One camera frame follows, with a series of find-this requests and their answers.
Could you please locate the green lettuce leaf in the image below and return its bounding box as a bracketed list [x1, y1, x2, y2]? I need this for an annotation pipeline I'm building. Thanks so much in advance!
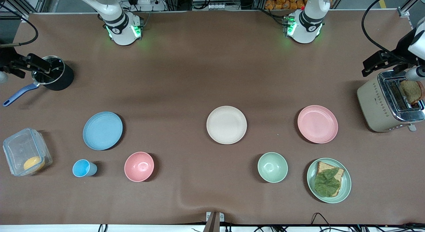
[314, 168, 341, 197]

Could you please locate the pink bowl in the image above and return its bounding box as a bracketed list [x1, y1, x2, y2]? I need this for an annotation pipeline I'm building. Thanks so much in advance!
[124, 152, 155, 182]

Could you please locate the beige plate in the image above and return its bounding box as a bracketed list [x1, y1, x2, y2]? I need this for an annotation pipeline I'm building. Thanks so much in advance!
[206, 106, 248, 145]

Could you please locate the clear plastic container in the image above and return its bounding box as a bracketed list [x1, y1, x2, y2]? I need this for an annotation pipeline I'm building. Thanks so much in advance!
[3, 128, 53, 176]

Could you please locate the beige chrome toaster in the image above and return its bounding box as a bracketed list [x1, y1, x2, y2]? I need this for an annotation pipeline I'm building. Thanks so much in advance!
[357, 70, 425, 133]

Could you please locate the black looped floor cable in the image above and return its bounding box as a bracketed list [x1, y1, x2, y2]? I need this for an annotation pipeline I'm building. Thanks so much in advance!
[311, 212, 334, 232]

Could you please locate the black pot blue handle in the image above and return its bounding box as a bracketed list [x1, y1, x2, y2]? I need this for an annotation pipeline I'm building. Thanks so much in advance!
[3, 55, 75, 107]

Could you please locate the bag of orange buns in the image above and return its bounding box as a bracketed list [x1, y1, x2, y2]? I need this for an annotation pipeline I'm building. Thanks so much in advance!
[265, 0, 306, 10]

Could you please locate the brown toast slice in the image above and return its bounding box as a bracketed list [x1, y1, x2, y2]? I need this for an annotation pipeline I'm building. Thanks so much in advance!
[399, 80, 425, 105]

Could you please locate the pink plate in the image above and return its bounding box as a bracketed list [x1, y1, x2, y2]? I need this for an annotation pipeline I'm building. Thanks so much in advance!
[297, 105, 339, 144]

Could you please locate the orange food piece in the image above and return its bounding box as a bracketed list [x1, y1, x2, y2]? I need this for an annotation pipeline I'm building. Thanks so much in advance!
[23, 156, 45, 172]

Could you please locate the metal table bracket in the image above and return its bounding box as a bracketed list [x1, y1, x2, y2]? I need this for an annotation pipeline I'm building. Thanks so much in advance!
[206, 211, 225, 232]

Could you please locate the blue cup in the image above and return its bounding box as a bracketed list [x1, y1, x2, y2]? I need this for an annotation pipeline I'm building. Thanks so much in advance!
[72, 159, 98, 177]

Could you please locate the blue plate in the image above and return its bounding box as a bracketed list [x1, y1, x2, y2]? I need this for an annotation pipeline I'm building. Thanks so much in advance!
[82, 111, 124, 151]

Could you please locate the brown bread slice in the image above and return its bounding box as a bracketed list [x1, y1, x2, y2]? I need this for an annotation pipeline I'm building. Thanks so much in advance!
[316, 161, 345, 197]

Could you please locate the green plate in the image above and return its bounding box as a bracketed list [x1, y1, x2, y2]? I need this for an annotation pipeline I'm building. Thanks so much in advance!
[306, 158, 352, 204]

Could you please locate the green bowl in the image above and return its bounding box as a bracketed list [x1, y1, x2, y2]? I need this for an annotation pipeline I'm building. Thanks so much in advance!
[257, 152, 289, 183]

